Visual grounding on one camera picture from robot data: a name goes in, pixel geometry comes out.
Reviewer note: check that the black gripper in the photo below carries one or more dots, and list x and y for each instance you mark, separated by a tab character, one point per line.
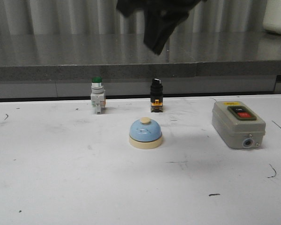
161	18

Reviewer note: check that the blue and cream call bell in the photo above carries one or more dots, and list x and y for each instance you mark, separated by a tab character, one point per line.
145	134

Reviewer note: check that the white object on counter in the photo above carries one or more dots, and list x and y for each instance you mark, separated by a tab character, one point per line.
272	16

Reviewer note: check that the grey stone counter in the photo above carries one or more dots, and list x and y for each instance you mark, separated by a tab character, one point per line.
191	64

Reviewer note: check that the black selector switch yellow base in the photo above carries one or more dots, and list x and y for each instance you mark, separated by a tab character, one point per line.
156	96

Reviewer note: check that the green pushbutton switch white body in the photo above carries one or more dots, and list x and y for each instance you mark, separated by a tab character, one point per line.
98	96

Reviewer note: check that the grey on off switch box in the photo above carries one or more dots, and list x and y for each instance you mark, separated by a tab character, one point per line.
238	125

